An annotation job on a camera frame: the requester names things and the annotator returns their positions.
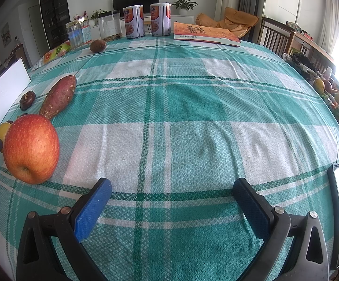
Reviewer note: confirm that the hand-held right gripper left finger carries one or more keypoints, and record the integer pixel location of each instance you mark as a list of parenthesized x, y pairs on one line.
[(93, 210)]

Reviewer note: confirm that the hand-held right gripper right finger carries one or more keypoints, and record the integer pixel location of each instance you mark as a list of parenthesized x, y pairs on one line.
[(251, 210)]

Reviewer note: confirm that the yellow round fruit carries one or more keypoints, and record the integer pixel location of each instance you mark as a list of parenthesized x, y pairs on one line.
[(2, 131)]

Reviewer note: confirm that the red apple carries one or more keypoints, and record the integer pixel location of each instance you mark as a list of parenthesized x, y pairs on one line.
[(32, 149)]

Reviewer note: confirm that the dark wrinkled fruit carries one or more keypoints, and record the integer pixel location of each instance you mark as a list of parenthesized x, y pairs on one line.
[(27, 100), (23, 116)]

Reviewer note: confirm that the white foam box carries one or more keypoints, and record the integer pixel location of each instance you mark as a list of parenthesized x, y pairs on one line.
[(2, 93)]

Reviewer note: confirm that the purple sweet potato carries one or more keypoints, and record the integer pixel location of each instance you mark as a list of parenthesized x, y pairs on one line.
[(58, 96)]

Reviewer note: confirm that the colourful snack packet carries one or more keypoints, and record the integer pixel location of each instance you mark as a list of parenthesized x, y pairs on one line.
[(55, 52)]

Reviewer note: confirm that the yellow fruit on bench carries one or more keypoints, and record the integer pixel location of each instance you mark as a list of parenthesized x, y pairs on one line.
[(319, 85)]

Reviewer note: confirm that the clear plastic box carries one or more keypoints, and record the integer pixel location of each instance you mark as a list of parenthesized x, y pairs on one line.
[(78, 35)]

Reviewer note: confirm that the brown round fruit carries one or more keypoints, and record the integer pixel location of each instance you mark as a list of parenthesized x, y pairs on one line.
[(97, 46)]

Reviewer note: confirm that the black display cabinet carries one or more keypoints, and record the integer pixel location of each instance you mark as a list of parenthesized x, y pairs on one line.
[(54, 8)]

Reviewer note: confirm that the pink flowers in vase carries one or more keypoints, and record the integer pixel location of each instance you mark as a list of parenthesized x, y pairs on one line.
[(80, 16)]

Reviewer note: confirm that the small green potted plant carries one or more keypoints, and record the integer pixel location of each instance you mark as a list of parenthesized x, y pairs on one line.
[(96, 15)]

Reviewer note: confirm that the clear plastic container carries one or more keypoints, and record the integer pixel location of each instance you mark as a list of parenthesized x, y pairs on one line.
[(109, 25)]

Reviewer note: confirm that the wooden side bench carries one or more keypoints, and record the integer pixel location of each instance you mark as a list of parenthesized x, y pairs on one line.
[(313, 46)]

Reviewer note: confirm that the wooden chair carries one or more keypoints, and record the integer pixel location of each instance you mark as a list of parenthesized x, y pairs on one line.
[(274, 35)]

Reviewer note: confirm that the orange book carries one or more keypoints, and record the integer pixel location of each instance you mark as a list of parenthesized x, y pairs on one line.
[(206, 33)]

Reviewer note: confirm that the orange bean bag chair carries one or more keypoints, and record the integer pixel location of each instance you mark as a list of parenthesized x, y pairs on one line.
[(231, 20)]

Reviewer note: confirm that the white sheer curtain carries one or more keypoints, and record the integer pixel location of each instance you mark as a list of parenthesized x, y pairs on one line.
[(332, 20)]

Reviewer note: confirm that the black television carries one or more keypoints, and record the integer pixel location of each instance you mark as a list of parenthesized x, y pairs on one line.
[(135, 0)]

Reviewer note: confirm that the leafy potted plant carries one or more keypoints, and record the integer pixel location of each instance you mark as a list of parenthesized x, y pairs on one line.
[(184, 4)]

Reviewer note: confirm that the framed wall picture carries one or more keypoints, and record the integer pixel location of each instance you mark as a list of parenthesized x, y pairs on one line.
[(5, 35)]

